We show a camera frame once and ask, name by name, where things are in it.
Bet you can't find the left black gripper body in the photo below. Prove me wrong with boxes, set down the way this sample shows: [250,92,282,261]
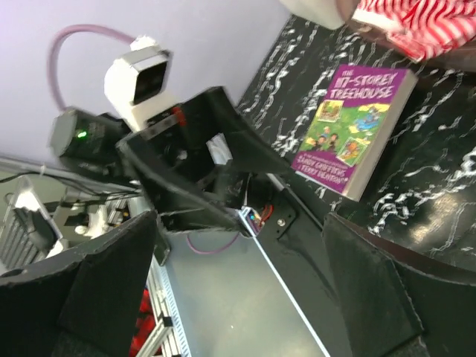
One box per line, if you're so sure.
[116,86,249,193]

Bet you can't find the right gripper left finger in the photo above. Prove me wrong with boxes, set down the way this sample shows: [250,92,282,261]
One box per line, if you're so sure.
[1,211,157,356]

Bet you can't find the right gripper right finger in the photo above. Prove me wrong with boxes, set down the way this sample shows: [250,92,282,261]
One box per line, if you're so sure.
[323,213,475,356]

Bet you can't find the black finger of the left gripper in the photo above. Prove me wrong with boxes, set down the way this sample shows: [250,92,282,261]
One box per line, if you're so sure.
[117,141,250,237]
[219,89,290,174]

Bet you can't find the red white striped top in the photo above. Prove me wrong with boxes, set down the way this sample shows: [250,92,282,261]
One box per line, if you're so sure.
[352,0,475,62]

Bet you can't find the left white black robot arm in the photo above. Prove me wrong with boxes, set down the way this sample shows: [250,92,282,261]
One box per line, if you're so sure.
[50,86,290,233]

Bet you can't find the purple treehouse book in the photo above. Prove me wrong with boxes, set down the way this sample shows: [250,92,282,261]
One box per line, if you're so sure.
[292,65,417,202]

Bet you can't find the white rectangular bin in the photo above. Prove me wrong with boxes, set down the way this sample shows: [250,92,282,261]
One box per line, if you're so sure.
[280,0,344,30]

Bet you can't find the brown transparent oval basket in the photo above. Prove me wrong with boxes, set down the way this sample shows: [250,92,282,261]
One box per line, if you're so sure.
[336,1,475,73]

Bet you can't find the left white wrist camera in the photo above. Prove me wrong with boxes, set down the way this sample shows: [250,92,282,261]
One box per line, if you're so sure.
[103,36,179,132]

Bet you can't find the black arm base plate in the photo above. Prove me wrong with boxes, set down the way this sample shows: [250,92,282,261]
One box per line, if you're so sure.
[257,175,354,356]

